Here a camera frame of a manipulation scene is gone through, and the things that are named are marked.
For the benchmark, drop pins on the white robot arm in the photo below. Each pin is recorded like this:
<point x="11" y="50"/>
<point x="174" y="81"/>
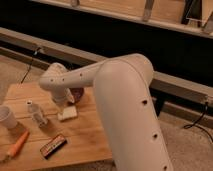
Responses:
<point x="123" y="101"/>

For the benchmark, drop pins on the dark red bowl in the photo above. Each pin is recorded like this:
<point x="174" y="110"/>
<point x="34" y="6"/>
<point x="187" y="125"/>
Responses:
<point x="77" y="94"/>

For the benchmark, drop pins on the white paper cup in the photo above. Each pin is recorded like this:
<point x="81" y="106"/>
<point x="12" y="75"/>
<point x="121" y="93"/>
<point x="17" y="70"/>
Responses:
<point x="7" y="118"/>

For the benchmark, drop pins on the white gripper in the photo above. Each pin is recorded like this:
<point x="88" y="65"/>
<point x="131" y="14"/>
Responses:
<point x="62" y="97"/>

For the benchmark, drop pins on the white sponge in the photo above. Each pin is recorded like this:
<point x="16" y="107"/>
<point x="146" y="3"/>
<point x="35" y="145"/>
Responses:
<point x="67" y="113"/>

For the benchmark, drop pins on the orange carrot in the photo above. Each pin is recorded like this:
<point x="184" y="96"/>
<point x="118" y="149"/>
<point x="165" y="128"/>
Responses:
<point x="15" y="148"/>

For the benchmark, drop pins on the black orange candy bar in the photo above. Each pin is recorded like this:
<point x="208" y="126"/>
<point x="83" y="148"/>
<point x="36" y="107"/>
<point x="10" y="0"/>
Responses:
<point x="52" y="146"/>

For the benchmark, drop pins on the clear plastic bottle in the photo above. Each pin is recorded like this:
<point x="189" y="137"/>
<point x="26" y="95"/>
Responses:
<point x="36" y="113"/>

